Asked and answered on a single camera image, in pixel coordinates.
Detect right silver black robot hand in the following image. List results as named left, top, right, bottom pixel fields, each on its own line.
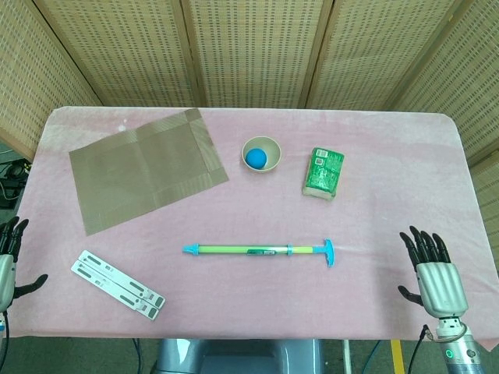
left=397, top=224, right=469, bottom=318

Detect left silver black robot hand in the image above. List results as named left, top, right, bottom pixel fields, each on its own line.
left=0, top=217, right=49, bottom=313

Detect green blue water pump toy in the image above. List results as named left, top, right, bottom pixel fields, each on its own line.
left=182, top=237, right=337, bottom=270

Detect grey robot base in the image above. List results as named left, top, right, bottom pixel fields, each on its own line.
left=150, top=337, right=327, bottom=374

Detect white folding stand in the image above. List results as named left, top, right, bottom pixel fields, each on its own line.
left=70, top=249, right=166, bottom=321

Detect green tissue pack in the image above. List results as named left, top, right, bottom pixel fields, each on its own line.
left=300, top=146, right=345, bottom=203

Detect brown woven placemat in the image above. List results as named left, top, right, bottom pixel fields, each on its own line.
left=69, top=108, right=230, bottom=237

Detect pink tablecloth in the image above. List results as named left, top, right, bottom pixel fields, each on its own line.
left=6, top=105, right=499, bottom=351

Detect beige bowl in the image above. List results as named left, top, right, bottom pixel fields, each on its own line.
left=241, top=135, right=282, bottom=172

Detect blue ball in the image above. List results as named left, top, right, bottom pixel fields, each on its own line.
left=245, top=148, right=268, bottom=170

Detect bamboo folding screen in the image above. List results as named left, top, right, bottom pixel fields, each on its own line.
left=0, top=0, right=499, bottom=242

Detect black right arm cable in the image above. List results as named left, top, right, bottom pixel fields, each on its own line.
left=407, top=325, right=430, bottom=374

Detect blue cable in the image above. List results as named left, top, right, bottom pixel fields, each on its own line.
left=131, top=337, right=142, bottom=374
left=365, top=340, right=384, bottom=374

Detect black floor cables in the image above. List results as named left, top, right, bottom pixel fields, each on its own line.
left=0, top=153, right=31, bottom=211

